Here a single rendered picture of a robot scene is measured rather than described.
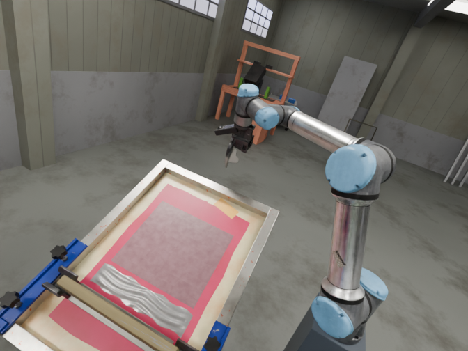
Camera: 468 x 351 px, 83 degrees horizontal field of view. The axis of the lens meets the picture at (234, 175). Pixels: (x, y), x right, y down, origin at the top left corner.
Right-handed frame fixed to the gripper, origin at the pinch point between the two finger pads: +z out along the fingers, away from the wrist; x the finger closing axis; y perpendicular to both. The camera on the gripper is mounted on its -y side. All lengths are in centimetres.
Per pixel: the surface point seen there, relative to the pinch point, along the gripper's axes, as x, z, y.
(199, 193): -18.8, 10.1, -5.3
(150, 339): -74, 5, 12
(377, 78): 818, 195, 127
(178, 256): -47.1, 12.7, 2.9
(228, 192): -14.6, 6.2, 6.2
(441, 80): 821, 155, 280
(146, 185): -28.7, 7.6, -25.6
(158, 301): -63, 14, 6
